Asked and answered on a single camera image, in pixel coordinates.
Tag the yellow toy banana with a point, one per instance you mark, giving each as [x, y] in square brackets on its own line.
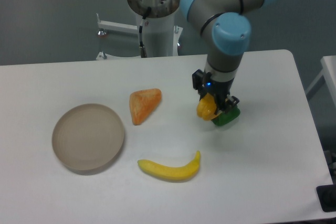
[175, 174]

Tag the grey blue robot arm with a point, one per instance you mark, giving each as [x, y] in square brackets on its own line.
[224, 27]

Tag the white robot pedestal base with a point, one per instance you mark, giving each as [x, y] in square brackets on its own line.
[155, 27]

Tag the orange toy bread slice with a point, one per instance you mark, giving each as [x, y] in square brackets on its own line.
[142, 103]

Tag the yellow toy pepper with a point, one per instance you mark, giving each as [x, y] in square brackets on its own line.
[206, 108]

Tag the beige round plate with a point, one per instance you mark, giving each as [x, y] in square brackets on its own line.
[88, 137]

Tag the black device at edge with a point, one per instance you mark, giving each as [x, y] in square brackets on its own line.
[326, 195]

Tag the white side table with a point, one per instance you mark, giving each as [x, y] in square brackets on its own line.
[325, 76]

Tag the green toy pepper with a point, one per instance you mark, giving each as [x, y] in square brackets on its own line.
[225, 118]

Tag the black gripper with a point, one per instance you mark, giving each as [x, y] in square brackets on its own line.
[205, 85]

